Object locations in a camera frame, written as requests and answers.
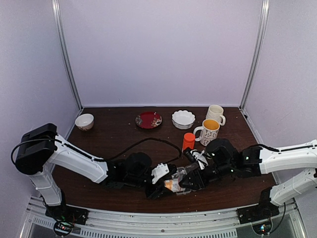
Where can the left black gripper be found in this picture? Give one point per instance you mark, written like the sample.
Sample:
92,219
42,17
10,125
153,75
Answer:
156,193

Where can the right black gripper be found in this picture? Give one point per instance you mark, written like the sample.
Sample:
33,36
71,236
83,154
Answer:
193,176

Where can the clear plastic pill organizer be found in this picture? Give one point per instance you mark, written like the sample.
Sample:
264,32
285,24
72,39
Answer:
181,173

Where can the grey lid vitamin bottle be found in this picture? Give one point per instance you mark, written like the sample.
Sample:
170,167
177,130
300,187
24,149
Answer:
173,185

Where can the orange pill bottle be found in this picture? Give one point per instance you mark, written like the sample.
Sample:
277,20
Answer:
188,141

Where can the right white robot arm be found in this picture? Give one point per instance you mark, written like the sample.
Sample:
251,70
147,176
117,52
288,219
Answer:
221,159

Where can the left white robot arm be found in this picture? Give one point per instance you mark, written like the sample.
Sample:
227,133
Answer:
43,146

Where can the floral mug yellow inside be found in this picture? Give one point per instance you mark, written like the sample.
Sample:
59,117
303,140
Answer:
207,132

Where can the white scalloped bowl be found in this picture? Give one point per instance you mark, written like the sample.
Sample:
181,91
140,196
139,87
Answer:
183,119

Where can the cream ribbed mug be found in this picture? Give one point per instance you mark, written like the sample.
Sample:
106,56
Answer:
215,112

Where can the red floral plate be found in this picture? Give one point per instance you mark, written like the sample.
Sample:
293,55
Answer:
148,120

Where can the white ceramic rice bowl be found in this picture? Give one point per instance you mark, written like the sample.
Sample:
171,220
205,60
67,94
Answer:
85,122

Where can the front aluminium rail base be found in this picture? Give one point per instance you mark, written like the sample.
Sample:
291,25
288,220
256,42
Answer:
209,224

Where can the right aluminium frame post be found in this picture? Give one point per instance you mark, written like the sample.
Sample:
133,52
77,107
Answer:
257,51

